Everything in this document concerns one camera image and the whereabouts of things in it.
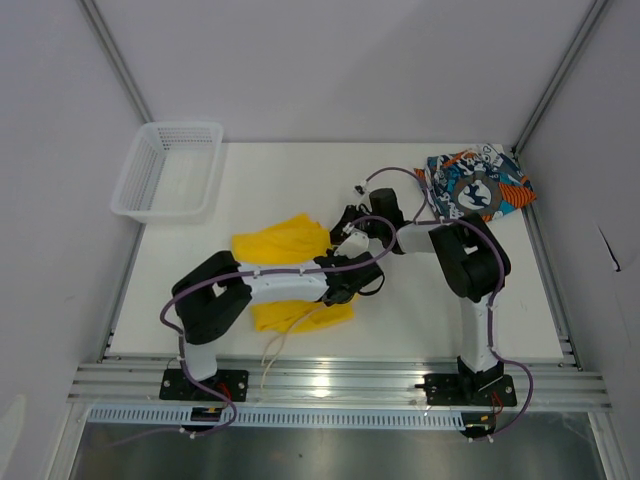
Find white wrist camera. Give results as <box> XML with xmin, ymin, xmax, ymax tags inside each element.
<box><xmin>354</xmin><ymin>180</ymin><xmax>369</xmax><ymax>196</ymax></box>
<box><xmin>334</xmin><ymin>230</ymin><xmax>369</xmax><ymax>259</ymax></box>

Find aluminium mounting rail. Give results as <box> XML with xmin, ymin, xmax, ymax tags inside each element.
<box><xmin>67</xmin><ymin>357</ymin><xmax>612</xmax><ymax>412</ymax></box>

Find yellow shorts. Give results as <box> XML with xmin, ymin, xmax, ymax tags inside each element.
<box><xmin>230</xmin><ymin>213</ymin><xmax>355</xmax><ymax>396</ymax></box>

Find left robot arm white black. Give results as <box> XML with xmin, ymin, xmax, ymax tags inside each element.
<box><xmin>169</xmin><ymin>250</ymin><xmax>384</xmax><ymax>400</ymax></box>

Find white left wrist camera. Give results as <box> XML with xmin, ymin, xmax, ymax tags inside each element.
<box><xmin>334</xmin><ymin>230</ymin><xmax>369</xmax><ymax>259</ymax></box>

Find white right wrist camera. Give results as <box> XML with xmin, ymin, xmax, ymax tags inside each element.
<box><xmin>354</xmin><ymin>180</ymin><xmax>369</xmax><ymax>196</ymax></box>

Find slotted grey cable duct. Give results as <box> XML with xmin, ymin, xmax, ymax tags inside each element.
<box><xmin>87</xmin><ymin>404</ymin><xmax>465</xmax><ymax>431</ymax></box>

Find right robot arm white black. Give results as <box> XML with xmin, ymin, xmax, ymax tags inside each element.
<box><xmin>330</xmin><ymin>188</ymin><xmax>511</xmax><ymax>404</ymax></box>

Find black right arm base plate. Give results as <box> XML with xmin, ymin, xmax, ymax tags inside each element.
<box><xmin>414</xmin><ymin>373</ymin><xmax>517</xmax><ymax>407</ymax></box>

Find colourful patterned shorts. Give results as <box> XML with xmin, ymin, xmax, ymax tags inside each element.
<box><xmin>414</xmin><ymin>144</ymin><xmax>536</xmax><ymax>223</ymax></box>

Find white plastic basket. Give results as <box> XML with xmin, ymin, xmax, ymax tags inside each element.
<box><xmin>110</xmin><ymin>121</ymin><xmax>224</xmax><ymax>224</ymax></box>

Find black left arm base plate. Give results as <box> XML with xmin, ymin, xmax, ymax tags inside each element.
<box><xmin>159</xmin><ymin>368</ymin><xmax>249</xmax><ymax>402</ymax></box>

